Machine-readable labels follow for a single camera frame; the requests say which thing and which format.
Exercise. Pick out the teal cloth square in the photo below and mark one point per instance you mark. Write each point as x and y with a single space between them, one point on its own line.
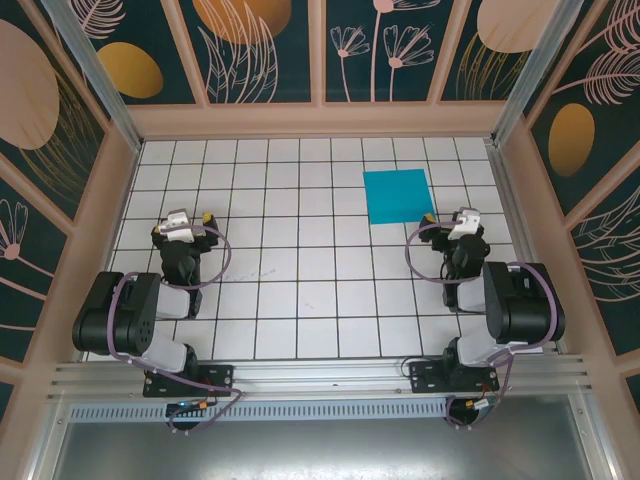
397 197

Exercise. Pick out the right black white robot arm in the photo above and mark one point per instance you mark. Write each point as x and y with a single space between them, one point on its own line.
520 310

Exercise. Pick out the grey metal sheet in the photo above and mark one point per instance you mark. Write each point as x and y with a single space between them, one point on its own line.
320 450

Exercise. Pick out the small circuit board with connector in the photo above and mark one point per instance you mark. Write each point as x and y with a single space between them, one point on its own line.
192 406
482 404

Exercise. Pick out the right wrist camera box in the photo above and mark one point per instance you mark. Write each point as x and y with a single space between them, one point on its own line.
462 227

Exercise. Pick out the aluminium side rail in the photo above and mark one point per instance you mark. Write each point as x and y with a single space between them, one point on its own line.
520 235

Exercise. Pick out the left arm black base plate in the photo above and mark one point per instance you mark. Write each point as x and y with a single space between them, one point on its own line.
220 377

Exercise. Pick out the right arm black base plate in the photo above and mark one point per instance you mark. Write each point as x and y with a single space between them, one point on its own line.
425 380

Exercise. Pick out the aluminium frame post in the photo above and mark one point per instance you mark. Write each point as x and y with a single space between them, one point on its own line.
91 65
538 65

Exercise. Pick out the long aluminium mounting rail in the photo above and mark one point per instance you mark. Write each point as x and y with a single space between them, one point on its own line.
320 375

